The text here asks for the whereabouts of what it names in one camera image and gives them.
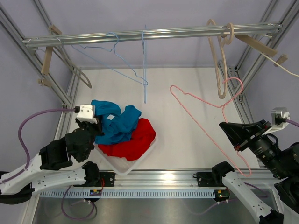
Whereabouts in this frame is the red t shirt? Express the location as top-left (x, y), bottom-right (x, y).
top-left (98, 118), bottom-right (156, 161)

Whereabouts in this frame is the metal hanging rail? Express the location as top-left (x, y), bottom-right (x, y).
top-left (22, 23), bottom-right (282, 48)

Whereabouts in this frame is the blue wire hanger with shirt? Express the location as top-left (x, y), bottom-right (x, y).
top-left (142, 25), bottom-right (148, 104)

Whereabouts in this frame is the empty blue wire hanger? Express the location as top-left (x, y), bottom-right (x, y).
top-left (71, 32), bottom-right (143, 86)

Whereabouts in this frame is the wooden hanger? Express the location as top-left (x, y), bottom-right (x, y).
top-left (235, 35), bottom-right (299, 77)
top-left (38, 24), bottom-right (92, 89)
top-left (207, 23), bottom-right (234, 99)

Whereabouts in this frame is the wooden hanger left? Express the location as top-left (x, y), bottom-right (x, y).
top-left (38, 24), bottom-right (92, 89)

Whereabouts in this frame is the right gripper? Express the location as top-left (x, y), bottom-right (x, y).
top-left (220, 118), bottom-right (290, 177)

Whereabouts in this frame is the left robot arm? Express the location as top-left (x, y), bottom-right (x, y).
top-left (0, 116), bottom-right (104, 205)

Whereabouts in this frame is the white plastic basket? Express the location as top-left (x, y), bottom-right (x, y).
top-left (91, 135), bottom-right (159, 176)

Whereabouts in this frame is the blue t shirt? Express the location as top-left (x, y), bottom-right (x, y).
top-left (91, 99), bottom-right (142, 145)

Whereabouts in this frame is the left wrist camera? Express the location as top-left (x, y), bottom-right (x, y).
top-left (75, 104), bottom-right (98, 124)

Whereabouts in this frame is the wooden hanger far right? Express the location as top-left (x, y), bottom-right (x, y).
top-left (235, 35), bottom-right (299, 77)

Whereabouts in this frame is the aluminium front rail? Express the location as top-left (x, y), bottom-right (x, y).
top-left (30, 169), bottom-right (274, 189)

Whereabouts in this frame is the pink wire hanger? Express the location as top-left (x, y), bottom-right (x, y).
top-left (167, 84), bottom-right (252, 178)

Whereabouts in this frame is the white slotted cable duct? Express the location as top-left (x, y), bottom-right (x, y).
top-left (40, 189), bottom-right (216, 199)

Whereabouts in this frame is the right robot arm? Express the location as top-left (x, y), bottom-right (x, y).
top-left (211, 120), bottom-right (299, 224)

